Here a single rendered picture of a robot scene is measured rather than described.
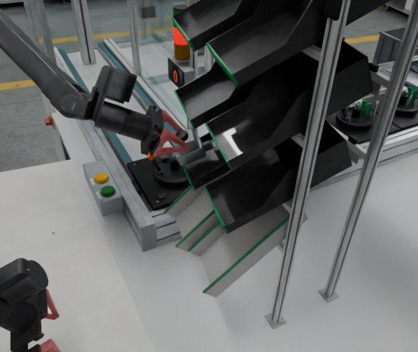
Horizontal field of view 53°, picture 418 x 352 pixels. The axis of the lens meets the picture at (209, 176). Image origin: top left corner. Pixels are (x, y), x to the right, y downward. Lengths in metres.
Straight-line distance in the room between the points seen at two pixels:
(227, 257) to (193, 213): 0.17
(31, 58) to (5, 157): 2.41
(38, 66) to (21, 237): 0.61
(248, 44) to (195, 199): 0.52
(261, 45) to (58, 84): 0.42
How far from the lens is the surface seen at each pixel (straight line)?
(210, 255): 1.04
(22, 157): 3.30
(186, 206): 1.14
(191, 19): 0.88
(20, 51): 0.98
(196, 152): 0.95
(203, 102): 0.90
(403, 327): 1.21
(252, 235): 0.97
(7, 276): 0.80
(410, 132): 1.76
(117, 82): 0.88
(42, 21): 1.89
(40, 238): 1.37
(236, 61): 0.71
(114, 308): 1.15
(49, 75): 0.94
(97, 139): 1.55
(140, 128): 0.89
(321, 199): 1.47
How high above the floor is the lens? 1.80
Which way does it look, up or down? 39 degrees down
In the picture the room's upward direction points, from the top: 1 degrees clockwise
